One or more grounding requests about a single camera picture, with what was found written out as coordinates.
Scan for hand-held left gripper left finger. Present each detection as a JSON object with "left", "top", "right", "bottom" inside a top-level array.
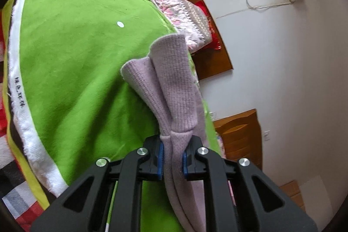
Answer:
[{"left": 30, "top": 136, "right": 164, "bottom": 232}]

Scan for lilac pants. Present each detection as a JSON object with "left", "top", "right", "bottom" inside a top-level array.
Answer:
[{"left": 120, "top": 33, "right": 211, "bottom": 232}]

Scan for green cloth with white border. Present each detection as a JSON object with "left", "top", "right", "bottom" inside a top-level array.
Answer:
[{"left": 5, "top": 0, "right": 226, "bottom": 232}]

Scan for red patterned pillow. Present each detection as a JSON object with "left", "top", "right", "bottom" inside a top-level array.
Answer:
[{"left": 194, "top": 1, "right": 222, "bottom": 51}]

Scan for white pink floral quilt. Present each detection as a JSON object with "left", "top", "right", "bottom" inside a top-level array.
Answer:
[{"left": 54, "top": 0, "right": 215, "bottom": 52}]

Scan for small wooden headboard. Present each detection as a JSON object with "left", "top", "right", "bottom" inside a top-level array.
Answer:
[{"left": 160, "top": 0, "right": 234, "bottom": 81}]

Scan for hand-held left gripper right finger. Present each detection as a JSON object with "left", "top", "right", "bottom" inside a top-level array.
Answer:
[{"left": 182, "top": 135, "right": 318, "bottom": 232}]

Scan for red black checked blanket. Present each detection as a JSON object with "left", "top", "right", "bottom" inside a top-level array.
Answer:
[{"left": 0, "top": 8, "right": 51, "bottom": 227}]

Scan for wooden nightstand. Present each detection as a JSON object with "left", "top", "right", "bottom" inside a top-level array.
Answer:
[{"left": 213, "top": 109, "right": 263, "bottom": 170}]

